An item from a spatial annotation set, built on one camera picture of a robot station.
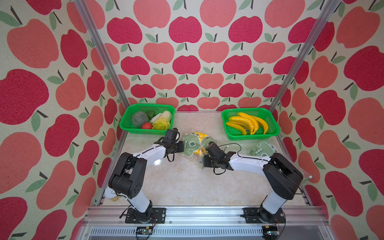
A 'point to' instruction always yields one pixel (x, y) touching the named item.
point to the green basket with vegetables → (126, 123)
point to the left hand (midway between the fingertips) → (184, 148)
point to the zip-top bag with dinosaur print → (263, 148)
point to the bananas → (201, 150)
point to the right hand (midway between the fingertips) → (203, 163)
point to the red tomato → (147, 125)
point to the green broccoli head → (139, 118)
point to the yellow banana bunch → (247, 123)
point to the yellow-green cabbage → (161, 121)
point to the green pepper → (150, 114)
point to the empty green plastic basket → (233, 134)
